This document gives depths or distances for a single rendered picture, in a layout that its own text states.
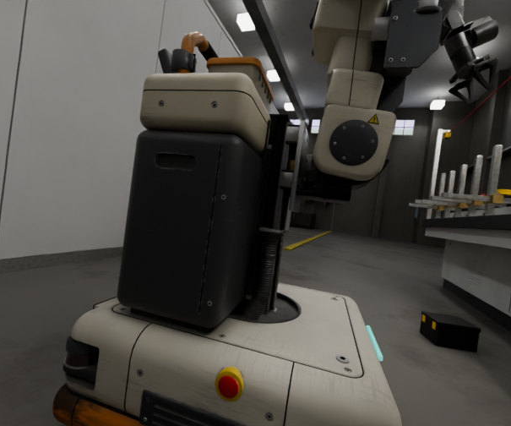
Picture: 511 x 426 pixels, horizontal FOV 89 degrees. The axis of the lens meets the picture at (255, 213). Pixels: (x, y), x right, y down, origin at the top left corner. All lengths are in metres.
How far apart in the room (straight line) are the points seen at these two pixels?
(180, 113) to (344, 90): 0.37
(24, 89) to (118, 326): 1.70
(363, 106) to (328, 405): 0.59
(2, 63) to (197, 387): 1.90
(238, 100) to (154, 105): 0.19
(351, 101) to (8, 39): 1.86
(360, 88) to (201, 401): 0.71
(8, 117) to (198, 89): 1.57
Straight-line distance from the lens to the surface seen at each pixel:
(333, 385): 0.53
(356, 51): 0.79
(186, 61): 0.77
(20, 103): 2.09
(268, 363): 0.53
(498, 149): 2.24
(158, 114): 0.61
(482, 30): 1.18
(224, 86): 0.56
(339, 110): 0.67
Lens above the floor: 0.54
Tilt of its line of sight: level
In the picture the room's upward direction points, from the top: 8 degrees clockwise
